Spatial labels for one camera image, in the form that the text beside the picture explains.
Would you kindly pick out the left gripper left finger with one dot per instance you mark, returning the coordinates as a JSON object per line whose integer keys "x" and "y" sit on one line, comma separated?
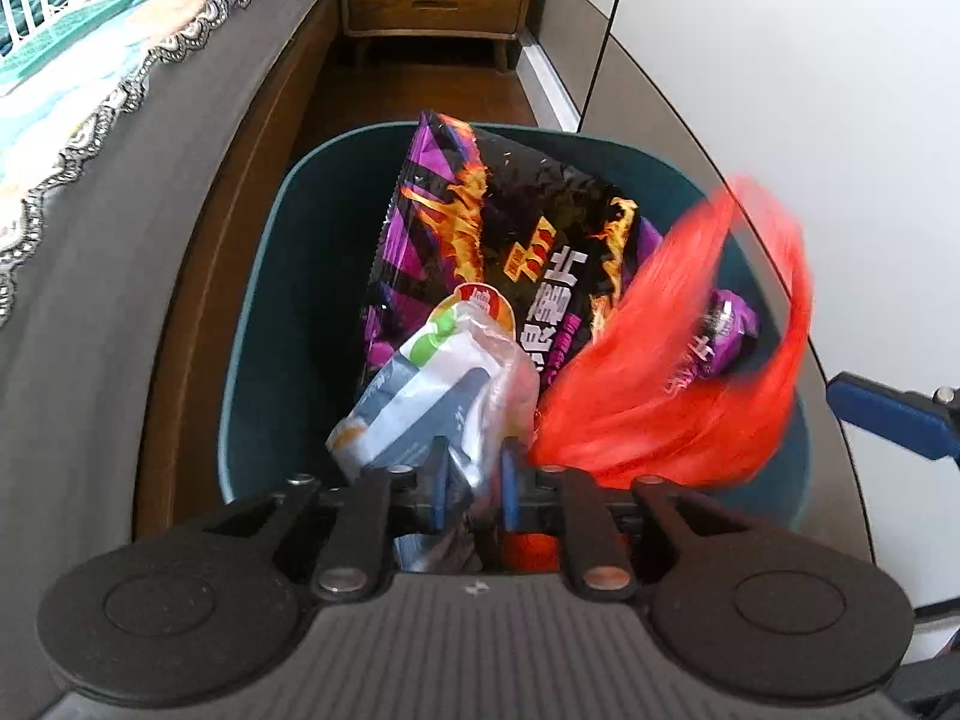
{"x": 342, "y": 545}

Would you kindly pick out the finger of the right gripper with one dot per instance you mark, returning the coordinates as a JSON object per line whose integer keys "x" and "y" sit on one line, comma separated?
{"x": 927, "y": 425}

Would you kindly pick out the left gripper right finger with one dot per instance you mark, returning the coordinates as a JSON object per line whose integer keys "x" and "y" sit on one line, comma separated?
{"x": 557, "y": 520}

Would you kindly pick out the red plastic bag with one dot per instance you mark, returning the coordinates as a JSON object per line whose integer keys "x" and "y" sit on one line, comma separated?
{"x": 610, "y": 412}

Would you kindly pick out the grey snack wrapper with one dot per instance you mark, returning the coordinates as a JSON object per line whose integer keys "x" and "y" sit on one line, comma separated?
{"x": 444, "y": 404}

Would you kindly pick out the purple chips bag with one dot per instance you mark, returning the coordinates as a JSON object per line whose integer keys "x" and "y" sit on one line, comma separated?
{"x": 547, "y": 250}

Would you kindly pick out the white wardrobe sliding door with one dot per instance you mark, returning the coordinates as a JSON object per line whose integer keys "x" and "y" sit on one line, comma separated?
{"x": 847, "y": 110}

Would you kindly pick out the bed with floral blanket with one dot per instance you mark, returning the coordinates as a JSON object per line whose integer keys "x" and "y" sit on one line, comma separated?
{"x": 89, "y": 306}

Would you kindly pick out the teal grid rack tray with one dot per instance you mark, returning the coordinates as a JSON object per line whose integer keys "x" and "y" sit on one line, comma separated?
{"x": 34, "y": 44}

